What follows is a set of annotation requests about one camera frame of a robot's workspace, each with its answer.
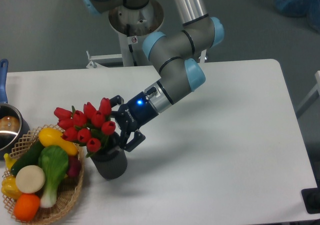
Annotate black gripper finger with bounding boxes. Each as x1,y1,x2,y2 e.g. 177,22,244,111
109,95,124,117
108,129,146,155

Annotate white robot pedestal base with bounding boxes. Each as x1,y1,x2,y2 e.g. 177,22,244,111
85,0,208,69

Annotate red tulip bouquet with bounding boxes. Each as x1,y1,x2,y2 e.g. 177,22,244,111
53,97,116,157

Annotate dark grey ribbed vase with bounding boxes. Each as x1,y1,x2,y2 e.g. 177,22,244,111
90,132,128,180

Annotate round cream white radish slice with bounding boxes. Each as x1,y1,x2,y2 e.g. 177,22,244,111
15,165,46,194

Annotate dark green cucumber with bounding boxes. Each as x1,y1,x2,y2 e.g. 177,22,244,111
10,140,45,176

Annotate orange fruit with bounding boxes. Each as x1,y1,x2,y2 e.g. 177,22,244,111
13,193,40,222

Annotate white furniture frame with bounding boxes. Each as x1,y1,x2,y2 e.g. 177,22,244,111
295,70,320,119

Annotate steel pot blue handle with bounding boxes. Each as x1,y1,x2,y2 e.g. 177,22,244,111
0,58,30,161

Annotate black device at table edge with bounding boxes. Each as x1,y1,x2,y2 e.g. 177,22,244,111
301,187,320,214

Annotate yellow bell pepper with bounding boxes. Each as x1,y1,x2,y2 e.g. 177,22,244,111
1,175,23,200

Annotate green bok choy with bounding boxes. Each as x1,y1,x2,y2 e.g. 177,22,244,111
38,145,69,209

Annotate woven wicker basket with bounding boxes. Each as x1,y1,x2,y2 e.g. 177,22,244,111
0,124,85,225

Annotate yellow squash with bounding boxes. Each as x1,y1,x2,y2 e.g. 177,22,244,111
38,127,79,156

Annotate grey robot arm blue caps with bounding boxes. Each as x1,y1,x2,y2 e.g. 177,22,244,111
83,0,225,152

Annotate yellow banana tip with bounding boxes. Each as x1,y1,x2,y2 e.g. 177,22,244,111
3,153,17,171

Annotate blue plastic bag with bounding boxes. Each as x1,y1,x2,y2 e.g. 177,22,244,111
272,0,320,32

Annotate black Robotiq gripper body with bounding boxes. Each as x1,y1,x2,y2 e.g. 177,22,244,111
115,91,159,132

